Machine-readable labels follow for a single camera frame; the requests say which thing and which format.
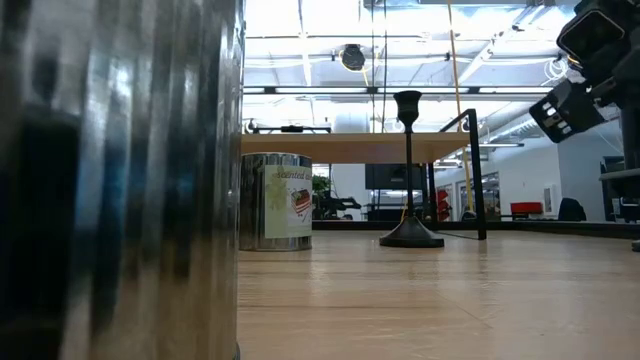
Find black metal shelf frame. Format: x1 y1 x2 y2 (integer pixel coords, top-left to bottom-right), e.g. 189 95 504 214
427 108 489 242

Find wooden shelf board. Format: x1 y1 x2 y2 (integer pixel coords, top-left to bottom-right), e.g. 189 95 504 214
241 132 472 165

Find labelled scented candle tin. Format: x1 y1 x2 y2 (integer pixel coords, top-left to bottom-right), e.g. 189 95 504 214
239 152 314 253

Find black ceiling cable reel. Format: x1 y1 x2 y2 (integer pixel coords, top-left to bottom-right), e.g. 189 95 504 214
340 43 367 73

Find green potted plant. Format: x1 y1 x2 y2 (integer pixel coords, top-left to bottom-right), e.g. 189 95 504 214
312 174 333 199

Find black background office chair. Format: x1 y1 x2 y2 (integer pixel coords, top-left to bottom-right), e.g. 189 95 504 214
556 196 588 223

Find dark background cabinet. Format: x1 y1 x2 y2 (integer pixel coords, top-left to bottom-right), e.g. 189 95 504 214
599 155 640 224

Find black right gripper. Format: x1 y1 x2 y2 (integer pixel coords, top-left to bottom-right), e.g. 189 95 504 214
528 78 607 145

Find dark background monitor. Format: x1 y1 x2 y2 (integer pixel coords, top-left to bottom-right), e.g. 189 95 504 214
364 163 427 192

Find black table edge rail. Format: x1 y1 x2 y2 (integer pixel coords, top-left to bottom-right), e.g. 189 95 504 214
311 219 640 240

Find large shiny metal tin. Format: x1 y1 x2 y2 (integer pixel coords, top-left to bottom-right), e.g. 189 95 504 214
0 0 246 360

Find black bar fixture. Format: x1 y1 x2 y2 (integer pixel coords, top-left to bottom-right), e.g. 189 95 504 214
244 118 333 135

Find black candlestick holder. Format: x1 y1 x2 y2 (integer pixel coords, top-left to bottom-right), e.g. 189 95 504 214
378 90 446 250

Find red background object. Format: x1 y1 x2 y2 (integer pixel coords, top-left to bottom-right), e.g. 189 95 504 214
436 188 452 222

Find black background machine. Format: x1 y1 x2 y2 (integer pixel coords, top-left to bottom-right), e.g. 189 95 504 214
312 194 363 222

